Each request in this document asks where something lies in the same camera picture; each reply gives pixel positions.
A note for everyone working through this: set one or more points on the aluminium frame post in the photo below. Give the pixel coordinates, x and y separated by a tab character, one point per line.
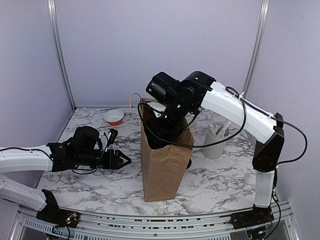
59	52
258	42

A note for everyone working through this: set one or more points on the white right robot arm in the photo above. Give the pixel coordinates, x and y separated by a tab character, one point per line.
201	91

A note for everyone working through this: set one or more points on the white cylindrical utensil holder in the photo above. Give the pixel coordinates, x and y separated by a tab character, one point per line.
215	151

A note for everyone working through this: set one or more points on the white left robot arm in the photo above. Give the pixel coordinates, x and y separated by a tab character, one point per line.
38	158

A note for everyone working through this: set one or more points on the brown paper bag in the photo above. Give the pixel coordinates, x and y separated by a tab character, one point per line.
162	168

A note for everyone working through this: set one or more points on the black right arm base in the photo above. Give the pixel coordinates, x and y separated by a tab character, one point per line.
253	217

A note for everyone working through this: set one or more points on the aluminium front rail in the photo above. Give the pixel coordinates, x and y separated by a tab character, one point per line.
216	226

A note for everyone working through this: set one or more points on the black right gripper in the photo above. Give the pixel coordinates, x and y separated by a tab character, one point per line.
152	126

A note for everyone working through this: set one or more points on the black plastic cup lid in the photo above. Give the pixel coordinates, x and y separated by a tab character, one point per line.
189	164

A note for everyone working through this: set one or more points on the orange white bowl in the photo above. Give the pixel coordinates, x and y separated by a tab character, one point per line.
114	117

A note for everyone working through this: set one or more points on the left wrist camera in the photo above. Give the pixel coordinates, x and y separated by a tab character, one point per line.
109	137

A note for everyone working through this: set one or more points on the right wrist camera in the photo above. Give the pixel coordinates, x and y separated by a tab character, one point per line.
155	108

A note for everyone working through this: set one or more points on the white paper cup stack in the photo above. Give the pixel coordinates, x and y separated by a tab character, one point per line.
192	124

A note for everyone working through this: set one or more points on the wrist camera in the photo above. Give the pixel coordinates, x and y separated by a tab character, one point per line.
155	108
109	137

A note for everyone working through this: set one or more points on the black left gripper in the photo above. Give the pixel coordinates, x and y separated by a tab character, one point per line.
116	160

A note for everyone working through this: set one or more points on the white wrapped stirrers bundle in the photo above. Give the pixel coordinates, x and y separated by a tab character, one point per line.
220	129

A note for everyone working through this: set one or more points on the right aluminium frame post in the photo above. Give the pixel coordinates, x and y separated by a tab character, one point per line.
258	42

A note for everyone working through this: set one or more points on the left aluminium frame post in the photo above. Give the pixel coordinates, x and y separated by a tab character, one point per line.
59	52

